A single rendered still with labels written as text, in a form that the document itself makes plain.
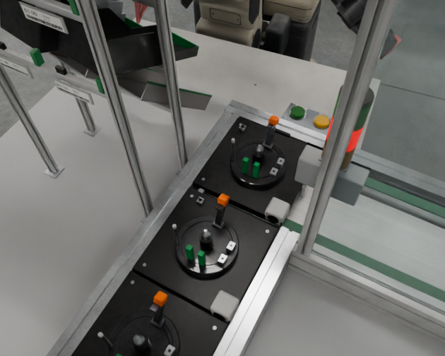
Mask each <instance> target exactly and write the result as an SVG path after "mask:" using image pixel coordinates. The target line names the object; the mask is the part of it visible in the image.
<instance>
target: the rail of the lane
mask: <svg viewBox="0 0 445 356"><path fill-rule="evenodd" d="M225 110H226V111H228V112H231V114H232V115H233V114H237V115H239V118H240V119H243V120H245V121H248V122H251V123H252V124H255V125H258V126H261V127H263V128H265V129H268V128H266V127H267V125H268V122H269V119H270V117H271V116H272V114H269V113H266V112H263V111H261V110H259V109H256V108H253V107H250V106H248V105H245V104H243V103H241V102H238V101H235V100H231V102H230V103H229V105H228V106H227V107H226V108H225ZM274 132H276V133H278V134H281V135H283V136H286V137H288V138H291V139H293V140H296V141H299V142H300V143H303V144H307V142H308V143H311V144H314V145H316V146H319V147H321V148H324V143H325V141H326V137H327V136H326V135H323V134H321V133H318V132H316V131H312V130H311V129H308V128H305V127H303V126H300V125H298V124H294V123H292V122H290V121H287V120H284V119H281V118H280V117H279V122H278V124H277V125H276V127H275V131H274Z"/></svg>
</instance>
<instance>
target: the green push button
mask: <svg viewBox="0 0 445 356"><path fill-rule="evenodd" d="M304 114H305V110H304V108H302V107H300V106H295V107H293V108H292V109H291V110H290V115H291V117H293V118H295V119H301V118H302V117H304Z"/></svg>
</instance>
